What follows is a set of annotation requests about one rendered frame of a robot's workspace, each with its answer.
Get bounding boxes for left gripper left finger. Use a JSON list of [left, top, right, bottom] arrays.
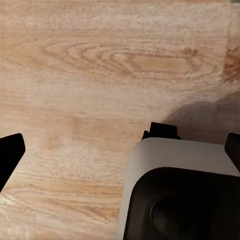
[[0, 133, 26, 192]]

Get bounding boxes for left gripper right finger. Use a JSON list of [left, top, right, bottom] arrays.
[[225, 132, 240, 172]]

